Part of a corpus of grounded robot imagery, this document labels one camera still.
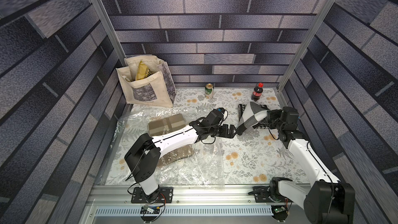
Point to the left circuit board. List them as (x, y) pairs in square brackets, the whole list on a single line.
[(150, 210)]

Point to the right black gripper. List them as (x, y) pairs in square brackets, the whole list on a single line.
[(270, 117)]

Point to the right circuit board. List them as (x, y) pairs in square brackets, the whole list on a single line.
[(280, 213)]

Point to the brown plaid scarf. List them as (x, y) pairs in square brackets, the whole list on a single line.
[(165, 126)]

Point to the green beverage can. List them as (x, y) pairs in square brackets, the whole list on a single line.
[(209, 91)]

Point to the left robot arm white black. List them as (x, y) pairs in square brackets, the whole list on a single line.
[(142, 158)]

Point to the cream canvas tote bag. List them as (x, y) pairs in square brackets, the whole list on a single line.
[(158, 89)]

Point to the grey white scarf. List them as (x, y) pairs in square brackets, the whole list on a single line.
[(252, 115)]

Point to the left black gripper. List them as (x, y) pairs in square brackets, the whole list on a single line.
[(224, 134)]

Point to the black white houndstooth scarf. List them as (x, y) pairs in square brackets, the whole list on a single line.
[(263, 124)]

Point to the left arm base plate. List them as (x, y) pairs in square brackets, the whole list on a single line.
[(161, 195)]

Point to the circuit board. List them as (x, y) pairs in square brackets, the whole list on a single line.
[(150, 210), (280, 213)]

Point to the aluminium front rail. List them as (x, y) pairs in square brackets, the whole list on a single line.
[(117, 195)]

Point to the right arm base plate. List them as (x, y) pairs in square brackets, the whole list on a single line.
[(263, 195)]

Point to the clear plastic vacuum bag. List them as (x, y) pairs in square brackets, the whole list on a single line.
[(199, 164)]

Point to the yellow snack packet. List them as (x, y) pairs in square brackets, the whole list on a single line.
[(143, 71)]

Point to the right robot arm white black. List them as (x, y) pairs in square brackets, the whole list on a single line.
[(328, 201)]

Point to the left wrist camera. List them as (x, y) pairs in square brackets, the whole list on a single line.
[(222, 110)]

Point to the cola bottle red cap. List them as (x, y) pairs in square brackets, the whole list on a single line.
[(258, 90)]

